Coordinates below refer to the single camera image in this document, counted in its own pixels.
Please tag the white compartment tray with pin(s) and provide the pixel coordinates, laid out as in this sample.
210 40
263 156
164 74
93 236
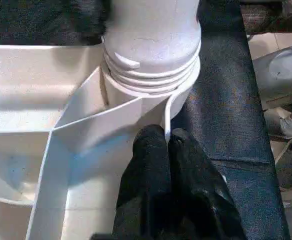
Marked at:
46 125

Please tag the white plastic table leg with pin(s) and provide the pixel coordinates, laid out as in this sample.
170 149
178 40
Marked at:
151 35

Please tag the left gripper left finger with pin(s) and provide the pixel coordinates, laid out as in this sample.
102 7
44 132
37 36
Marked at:
146 190

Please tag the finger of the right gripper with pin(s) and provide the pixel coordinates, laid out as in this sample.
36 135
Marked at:
88 20

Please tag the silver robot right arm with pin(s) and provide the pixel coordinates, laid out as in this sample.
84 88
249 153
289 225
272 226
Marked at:
281 72

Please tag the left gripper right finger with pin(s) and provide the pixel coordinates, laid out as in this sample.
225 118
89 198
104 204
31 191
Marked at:
201 195

